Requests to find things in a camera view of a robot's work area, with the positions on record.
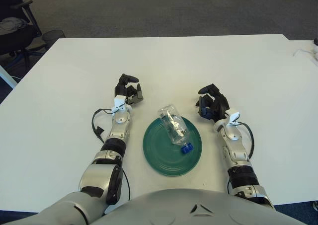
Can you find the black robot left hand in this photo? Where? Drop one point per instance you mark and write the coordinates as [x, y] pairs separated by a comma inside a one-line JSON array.
[[120, 88]]

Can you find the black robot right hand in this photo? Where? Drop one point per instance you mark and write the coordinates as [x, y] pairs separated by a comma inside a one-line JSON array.
[[219, 107]]

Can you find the clear bottle blue cap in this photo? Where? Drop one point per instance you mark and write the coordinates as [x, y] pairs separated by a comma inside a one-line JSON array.
[[174, 128]]

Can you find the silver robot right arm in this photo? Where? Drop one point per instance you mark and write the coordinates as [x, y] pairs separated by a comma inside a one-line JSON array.
[[232, 148]]

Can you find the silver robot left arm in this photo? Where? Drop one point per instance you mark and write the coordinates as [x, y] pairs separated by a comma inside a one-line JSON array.
[[119, 128]]

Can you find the green round plate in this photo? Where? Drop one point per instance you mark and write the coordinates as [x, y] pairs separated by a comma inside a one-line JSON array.
[[159, 150]]

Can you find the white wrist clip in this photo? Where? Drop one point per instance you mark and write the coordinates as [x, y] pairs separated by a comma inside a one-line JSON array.
[[233, 117], [120, 100]]

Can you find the black mesh wastebasket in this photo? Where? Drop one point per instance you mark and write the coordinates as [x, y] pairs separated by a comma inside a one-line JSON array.
[[53, 37]]

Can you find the silver robot torso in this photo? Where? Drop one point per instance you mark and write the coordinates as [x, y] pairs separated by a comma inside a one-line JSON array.
[[174, 207]]

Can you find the white furniture leg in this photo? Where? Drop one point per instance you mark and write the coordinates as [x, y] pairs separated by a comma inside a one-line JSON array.
[[7, 76]]

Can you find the black office chair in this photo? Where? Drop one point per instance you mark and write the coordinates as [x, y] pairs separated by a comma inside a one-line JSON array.
[[15, 41]]

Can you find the grey cloth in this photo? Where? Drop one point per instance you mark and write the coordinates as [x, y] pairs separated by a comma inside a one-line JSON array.
[[10, 25]]

